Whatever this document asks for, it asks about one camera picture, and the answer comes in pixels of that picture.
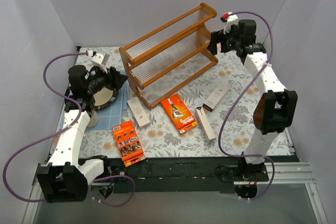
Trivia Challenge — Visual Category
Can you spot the brown wooden three-tier shelf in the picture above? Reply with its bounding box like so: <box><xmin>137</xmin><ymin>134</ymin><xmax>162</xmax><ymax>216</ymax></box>
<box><xmin>119</xmin><ymin>3</ymin><xmax>218</xmax><ymax>109</ymax></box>

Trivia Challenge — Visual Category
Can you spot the orange Gillette Styler razor box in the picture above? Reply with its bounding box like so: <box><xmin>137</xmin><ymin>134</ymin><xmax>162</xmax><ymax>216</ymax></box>
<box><xmin>112</xmin><ymin>121</ymin><xmax>146</xmax><ymax>167</ymax></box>

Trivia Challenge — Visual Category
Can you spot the orange Gillette Fusion razor box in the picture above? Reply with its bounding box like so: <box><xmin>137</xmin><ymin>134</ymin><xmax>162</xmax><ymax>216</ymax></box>
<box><xmin>161</xmin><ymin>94</ymin><xmax>197</xmax><ymax>134</ymax></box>

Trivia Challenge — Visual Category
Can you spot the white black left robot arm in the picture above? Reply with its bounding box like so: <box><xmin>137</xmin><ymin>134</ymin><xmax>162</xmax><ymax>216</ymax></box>
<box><xmin>37</xmin><ymin>65</ymin><xmax>128</xmax><ymax>203</ymax></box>

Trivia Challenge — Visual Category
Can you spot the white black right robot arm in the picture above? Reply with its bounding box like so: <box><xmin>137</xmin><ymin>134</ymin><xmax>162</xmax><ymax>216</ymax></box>
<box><xmin>207</xmin><ymin>15</ymin><xmax>298</xmax><ymax>182</ymax></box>

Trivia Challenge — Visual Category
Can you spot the black rimmed cream plate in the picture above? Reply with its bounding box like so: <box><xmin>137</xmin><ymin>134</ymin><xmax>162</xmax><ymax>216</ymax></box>
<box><xmin>93</xmin><ymin>88</ymin><xmax>119</xmax><ymax>111</ymax></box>

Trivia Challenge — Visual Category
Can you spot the white Harry's box left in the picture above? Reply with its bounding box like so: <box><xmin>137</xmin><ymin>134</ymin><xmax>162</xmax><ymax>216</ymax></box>
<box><xmin>127</xmin><ymin>97</ymin><xmax>150</xmax><ymax>129</ymax></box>

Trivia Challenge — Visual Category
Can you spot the blue checkered cloth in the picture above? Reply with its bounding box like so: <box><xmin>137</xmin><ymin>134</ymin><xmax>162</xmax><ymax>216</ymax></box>
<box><xmin>59</xmin><ymin>70</ymin><xmax>129</xmax><ymax>130</ymax></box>

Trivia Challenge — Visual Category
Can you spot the cream enamel mug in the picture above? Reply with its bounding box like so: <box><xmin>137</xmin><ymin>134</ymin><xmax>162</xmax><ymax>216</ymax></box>
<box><xmin>87</xmin><ymin>110</ymin><xmax>99</xmax><ymax>128</ymax></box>

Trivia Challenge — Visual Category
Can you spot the white Harry's box black end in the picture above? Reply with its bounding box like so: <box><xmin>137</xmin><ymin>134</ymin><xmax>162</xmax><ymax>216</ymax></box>
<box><xmin>202</xmin><ymin>83</ymin><xmax>229</xmax><ymax>112</ymax></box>

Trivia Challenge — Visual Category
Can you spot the floral paper table mat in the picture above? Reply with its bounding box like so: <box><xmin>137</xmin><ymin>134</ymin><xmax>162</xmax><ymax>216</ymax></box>
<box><xmin>49</xmin><ymin>42</ymin><xmax>296</xmax><ymax>161</ymax></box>

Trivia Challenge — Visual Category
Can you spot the white Harry's razor box right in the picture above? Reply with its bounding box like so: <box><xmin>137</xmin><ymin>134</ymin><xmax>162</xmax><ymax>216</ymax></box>
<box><xmin>195</xmin><ymin>106</ymin><xmax>216</xmax><ymax>143</ymax></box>

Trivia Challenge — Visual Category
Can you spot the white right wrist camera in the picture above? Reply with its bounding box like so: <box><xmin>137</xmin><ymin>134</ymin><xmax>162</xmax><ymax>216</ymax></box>
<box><xmin>221</xmin><ymin>12</ymin><xmax>239</xmax><ymax>34</ymax></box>

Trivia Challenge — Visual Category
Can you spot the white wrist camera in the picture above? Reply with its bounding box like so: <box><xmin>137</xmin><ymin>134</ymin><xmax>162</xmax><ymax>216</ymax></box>
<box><xmin>221</xmin><ymin>12</ymin><xmax>239</xmax><ymax>34</ymax></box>
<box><xmin>87</xmin><ymin>50</ymin><xmax>110</xmax><ymax>73</ymax></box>

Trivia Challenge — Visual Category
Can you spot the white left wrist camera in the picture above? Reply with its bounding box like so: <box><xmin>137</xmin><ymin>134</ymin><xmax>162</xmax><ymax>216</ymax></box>
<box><xmin>87</xmin><ymin>50</ymin><xmax>110</xmax><ymax>73</ymax></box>

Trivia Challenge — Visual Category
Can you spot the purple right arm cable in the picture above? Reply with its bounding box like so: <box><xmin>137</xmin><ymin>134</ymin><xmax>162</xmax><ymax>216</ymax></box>
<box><xmin>218</xmin><ymin>11</ymin><xmax>276</xmax><ymax>200</ymax></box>

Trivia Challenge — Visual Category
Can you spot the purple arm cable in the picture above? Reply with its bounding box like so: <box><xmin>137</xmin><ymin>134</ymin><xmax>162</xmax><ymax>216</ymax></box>
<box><xmin>2</xmin><ymin>52</ymin><xmax>136</xmax><ymax>207</ymax></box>
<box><xmin>218</xmin><ymin>11</ymin><xmax>276</xmax><ymax>200</ymax></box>

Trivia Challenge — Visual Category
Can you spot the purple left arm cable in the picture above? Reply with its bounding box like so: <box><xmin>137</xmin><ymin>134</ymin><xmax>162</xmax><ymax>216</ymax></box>
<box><xmin>2</xmin><ymin>52</ymin><xmax>136</xmax><ymax>207</ymax></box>

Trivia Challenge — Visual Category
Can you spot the aluminium rail frame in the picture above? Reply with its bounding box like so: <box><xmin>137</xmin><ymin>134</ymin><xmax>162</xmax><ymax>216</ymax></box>
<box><xmin>24</xmin><ymin>130</ymin><xmax>327</xmax><ymax>223</ymax></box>

